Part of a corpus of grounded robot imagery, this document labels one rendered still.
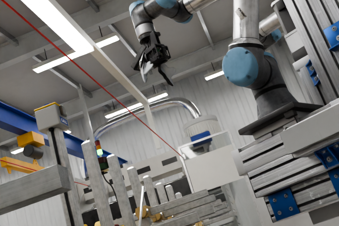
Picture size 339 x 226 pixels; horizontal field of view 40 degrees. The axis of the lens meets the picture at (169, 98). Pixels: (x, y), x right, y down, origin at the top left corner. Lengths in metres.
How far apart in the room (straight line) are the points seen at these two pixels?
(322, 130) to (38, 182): 0.92
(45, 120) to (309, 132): 0.76
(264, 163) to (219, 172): 2.76
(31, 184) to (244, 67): 1.00
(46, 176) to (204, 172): 3.80
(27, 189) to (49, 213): 11.56
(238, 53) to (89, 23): 6.37
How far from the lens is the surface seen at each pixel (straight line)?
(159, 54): 1.73
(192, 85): 11.45
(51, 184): 0.58
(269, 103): 1.57
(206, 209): 1.78
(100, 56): 3.78
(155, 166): 4.77
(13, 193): 0.60
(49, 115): 1.39
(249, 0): 1.56
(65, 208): 1.34
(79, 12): 7.86
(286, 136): 1.39
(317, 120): 1.35
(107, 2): 7.80
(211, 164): 4.34
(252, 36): 1.53
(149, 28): 1.79
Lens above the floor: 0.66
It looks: 20 degrees up
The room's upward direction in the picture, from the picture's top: 18 degrees counter-clockwise
